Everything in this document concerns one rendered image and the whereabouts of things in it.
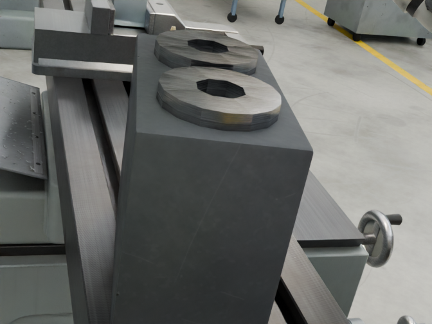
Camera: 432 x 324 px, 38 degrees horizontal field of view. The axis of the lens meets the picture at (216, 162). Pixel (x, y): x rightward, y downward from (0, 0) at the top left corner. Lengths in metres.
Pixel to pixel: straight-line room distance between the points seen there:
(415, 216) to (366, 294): 0.69
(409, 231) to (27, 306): 1.95
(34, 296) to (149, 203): 0.58
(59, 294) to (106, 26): 0.41
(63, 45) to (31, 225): 0.28
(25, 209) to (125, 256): 0.47
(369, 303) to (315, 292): 1.60
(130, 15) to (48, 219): 0.35
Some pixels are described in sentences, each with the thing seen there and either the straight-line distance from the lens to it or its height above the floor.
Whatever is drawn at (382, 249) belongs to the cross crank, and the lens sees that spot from 1.28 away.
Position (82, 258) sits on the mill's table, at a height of 0.91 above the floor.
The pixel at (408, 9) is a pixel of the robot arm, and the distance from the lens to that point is 0.87.
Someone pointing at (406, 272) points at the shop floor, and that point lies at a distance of 2.43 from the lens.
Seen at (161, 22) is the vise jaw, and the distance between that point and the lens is 1.00.
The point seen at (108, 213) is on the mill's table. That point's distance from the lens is 0.66.
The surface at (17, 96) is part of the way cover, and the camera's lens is 1.08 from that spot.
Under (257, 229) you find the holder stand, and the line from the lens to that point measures 0.44.
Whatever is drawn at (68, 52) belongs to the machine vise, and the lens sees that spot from 1.00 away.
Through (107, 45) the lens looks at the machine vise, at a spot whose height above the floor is 0.96.
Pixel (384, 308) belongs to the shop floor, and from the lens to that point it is 2.21.
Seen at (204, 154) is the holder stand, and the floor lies 1.09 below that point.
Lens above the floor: 1.27
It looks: 27 degrees down
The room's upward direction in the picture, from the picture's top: 11 degrees clockwise
